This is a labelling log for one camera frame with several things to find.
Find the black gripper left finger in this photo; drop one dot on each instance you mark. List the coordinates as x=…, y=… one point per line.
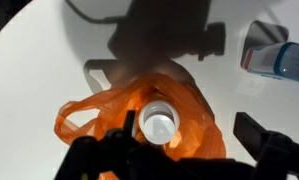
x=122, y=156

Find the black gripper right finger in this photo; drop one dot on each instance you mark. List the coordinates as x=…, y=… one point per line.
x=275, y=150

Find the white medicine bottle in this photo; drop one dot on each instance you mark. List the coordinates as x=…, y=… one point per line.
x=159, y=121

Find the orange plastic bag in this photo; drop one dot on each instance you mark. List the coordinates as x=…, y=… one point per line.
x=192, y=133

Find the blue medicine box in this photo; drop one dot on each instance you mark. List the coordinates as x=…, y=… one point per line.
x=282, y=61

